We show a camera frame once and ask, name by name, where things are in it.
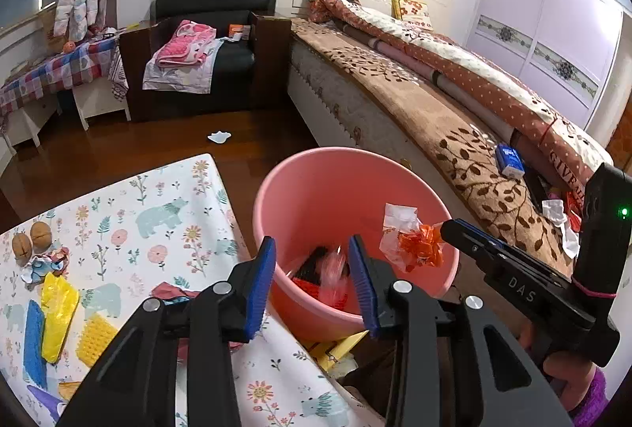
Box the lilac sliding-door wardrobe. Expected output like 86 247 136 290
464 0 625 132

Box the floral tablecloth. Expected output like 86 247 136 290
0 154 386 427

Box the orange wrapper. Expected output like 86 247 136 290
397 224 445 268

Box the pink patterned towel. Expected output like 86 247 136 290
155 19 217 67

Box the black plastic packet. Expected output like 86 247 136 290
295 247 329 282

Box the crumpled colourful paper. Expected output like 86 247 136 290
21 246 70 284

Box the pink crumpled wrapper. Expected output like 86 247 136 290
150 281 199 305

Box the yellow plastic bag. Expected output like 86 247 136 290
40 273 81 363

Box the white crumpled tissue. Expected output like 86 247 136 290
542 199 581 260

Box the white printed cloth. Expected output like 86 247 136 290
143 38 225 92

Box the white side table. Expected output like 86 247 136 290
0 79 132 146

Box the brown leaf-print blanket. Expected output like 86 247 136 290
291 17 576 267

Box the red plastic wrapper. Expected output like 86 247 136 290
291 249 363 314

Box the white bed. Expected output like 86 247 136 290
274 0 618 270

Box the yellow foam net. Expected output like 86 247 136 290
76 312 112 367

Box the walnut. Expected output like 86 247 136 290
12 233 33 266
30 222 53 254

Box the blue tissue pack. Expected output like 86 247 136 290
495 143 525 178

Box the plaid covered side table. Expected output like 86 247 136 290
0 32 130 118

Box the clear plastic wrapper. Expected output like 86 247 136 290
379 203 420 273

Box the orange dotted quilt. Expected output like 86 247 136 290
311 0 613 201

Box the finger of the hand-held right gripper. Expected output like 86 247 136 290
439 218 514 271

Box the pink plastic bucket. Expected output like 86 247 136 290
253 148 460 343

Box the person's right forearm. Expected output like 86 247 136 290
572 367 611 427

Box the person's right hand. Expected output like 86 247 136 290
518 323 598 414

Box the yellow flowered pillow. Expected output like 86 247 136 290
391 0 434 31

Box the purple paper scrap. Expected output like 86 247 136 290
27 385 67 420

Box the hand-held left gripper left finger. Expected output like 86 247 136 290
56 237 277 427

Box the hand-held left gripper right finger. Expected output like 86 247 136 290
348 234 576 427

